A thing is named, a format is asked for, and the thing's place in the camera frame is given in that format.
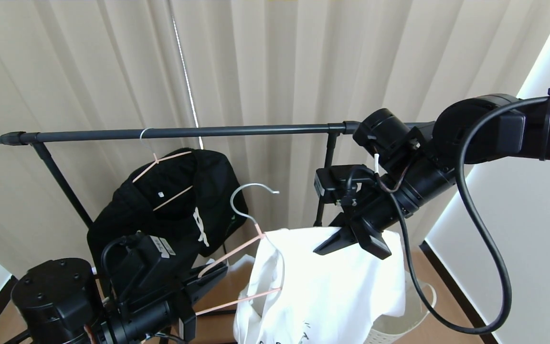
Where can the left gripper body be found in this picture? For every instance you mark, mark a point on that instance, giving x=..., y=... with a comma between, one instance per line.
x=151, y=315

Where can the black shorts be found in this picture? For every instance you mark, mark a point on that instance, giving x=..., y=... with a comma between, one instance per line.
x=208, y=191

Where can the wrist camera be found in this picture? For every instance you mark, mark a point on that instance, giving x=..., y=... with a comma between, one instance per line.
x=146, y=258
x=337, y=184

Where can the pink clothes hanger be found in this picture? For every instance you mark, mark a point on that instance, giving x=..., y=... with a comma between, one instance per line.
x=157, y=161
x=237, y=251

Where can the black clothes rack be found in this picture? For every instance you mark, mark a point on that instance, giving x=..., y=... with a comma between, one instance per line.
x=208, y=131

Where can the white printed garment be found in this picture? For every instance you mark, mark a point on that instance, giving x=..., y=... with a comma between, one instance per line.
x=332, y=296

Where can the beige curtain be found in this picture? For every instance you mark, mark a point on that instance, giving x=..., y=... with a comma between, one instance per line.
x=280, y=57

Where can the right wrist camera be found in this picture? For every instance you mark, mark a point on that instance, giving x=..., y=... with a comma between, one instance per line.
x=337, y=184

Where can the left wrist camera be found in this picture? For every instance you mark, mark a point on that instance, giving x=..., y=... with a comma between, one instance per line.
x=146, y=258

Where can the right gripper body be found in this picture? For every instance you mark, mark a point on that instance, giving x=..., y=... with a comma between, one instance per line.
x=399, y=200

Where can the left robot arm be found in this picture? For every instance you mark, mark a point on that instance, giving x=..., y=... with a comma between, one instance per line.
x=50, y=296

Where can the white laundry basket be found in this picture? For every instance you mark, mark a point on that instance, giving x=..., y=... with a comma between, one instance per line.
x=399, y=325

